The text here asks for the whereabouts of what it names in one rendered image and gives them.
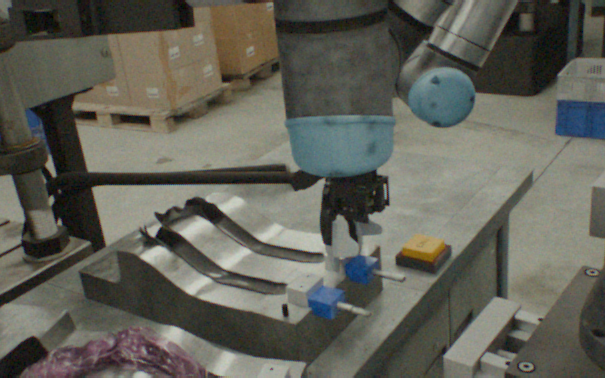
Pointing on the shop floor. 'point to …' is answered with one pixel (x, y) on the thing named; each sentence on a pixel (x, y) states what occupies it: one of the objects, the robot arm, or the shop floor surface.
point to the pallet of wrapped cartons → (159, 78)
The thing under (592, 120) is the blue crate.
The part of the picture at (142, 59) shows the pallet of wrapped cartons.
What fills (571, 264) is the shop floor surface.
